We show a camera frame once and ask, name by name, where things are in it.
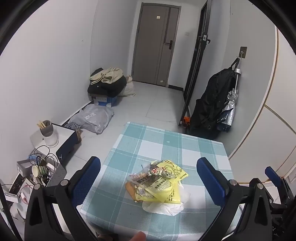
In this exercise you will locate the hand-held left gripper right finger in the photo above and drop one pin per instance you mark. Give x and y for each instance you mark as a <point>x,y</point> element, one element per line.
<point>209,176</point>

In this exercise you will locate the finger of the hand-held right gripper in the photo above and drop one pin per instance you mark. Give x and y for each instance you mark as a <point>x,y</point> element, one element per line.
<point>272,174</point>

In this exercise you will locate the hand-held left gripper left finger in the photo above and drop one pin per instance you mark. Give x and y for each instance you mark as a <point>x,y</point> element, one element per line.
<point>86,178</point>

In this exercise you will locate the yellow plastic packet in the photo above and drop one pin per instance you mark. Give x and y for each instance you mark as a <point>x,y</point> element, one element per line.
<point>174,197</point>
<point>178,172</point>

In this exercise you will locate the clear printed wrapper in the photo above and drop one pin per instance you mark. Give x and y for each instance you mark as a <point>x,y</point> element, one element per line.
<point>136,177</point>

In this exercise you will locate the white plastic bag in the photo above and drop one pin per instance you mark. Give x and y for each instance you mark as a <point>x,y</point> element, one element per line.
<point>166,209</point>

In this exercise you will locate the yellow packet with black print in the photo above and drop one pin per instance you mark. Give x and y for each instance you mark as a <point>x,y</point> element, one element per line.
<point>152,187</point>

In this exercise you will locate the person's left hand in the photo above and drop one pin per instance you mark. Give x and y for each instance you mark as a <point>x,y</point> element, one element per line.
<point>138,236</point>

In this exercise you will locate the grey perforated box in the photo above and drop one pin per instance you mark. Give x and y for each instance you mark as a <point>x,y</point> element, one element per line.
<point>57,173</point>

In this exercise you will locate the brown tag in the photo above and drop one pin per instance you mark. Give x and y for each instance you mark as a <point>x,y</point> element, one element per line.
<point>78,136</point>

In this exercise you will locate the white box with blue side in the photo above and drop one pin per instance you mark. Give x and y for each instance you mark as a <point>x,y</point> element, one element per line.
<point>64,136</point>

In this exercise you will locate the paper cup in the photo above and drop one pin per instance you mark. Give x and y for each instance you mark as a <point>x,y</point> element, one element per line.
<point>37,171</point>

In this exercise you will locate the white grey chopstick holder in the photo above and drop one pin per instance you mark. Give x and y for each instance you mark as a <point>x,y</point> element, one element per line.
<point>49,139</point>

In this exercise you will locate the blue plastic item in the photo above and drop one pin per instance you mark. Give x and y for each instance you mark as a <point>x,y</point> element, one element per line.
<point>32,158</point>

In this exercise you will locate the teal checked tablecloth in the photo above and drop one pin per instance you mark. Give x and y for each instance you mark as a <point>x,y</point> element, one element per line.
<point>161,143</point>

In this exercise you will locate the orange tool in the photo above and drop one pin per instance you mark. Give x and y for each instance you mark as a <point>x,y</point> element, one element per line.
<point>186,120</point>

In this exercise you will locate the grey parcel bag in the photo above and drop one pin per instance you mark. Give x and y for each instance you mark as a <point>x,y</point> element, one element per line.
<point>92,118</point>

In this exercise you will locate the bundle of wooden chopsticks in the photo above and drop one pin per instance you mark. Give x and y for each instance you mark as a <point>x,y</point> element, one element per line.
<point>41,125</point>

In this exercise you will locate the silver folding umbrella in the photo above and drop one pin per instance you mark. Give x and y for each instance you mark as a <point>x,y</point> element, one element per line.
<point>229,106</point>

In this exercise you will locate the white device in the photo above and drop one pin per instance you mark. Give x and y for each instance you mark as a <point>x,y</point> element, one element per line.
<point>12,192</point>

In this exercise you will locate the black jacket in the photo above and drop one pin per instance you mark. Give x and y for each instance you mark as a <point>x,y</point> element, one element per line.
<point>212,99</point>

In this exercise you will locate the blue storage box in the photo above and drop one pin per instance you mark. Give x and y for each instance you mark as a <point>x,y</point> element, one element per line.
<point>111,102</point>

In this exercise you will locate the black clothing pile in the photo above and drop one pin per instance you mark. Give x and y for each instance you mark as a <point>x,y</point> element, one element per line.
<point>108,89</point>

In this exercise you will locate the beige cloth bag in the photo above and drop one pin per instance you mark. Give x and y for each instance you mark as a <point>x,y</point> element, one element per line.
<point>129,90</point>

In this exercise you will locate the beige clothing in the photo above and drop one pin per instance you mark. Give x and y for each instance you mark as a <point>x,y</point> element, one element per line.
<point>108,74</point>

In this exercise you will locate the dark open door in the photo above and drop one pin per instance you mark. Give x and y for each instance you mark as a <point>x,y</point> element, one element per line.
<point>196,69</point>

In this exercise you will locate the grey door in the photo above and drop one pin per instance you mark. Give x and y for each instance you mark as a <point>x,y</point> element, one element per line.
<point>150,58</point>

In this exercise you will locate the metal wall hook plate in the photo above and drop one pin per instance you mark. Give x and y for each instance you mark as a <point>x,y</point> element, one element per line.
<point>242,52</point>

